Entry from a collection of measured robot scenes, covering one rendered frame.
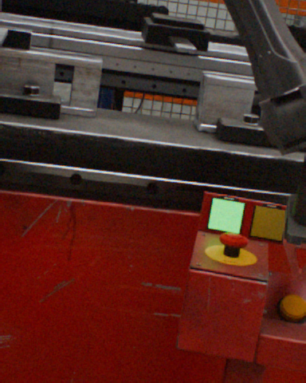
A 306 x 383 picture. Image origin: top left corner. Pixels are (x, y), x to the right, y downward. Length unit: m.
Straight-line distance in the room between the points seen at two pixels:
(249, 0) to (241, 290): 0.37
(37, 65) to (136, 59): 0.31
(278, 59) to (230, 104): 0.47
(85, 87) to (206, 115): 0.21
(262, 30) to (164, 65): 0.71
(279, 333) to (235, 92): 0.49
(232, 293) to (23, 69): 0.55
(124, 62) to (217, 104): 0.29
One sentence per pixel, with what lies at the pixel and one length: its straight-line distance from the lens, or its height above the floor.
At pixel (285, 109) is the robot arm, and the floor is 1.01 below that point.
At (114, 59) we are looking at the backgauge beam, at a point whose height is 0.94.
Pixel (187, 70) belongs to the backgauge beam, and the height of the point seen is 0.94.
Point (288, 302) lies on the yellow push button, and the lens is 1.32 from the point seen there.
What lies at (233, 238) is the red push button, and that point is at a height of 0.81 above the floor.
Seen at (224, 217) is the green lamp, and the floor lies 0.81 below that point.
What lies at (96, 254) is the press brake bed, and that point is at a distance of 1.51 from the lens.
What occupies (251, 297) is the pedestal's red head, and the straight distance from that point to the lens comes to 1.24.
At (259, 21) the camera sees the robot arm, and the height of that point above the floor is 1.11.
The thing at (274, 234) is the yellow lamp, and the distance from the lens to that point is 1.37.
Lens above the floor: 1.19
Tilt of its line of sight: 14 degrees down
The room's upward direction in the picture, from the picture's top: 9 degrees clockwise
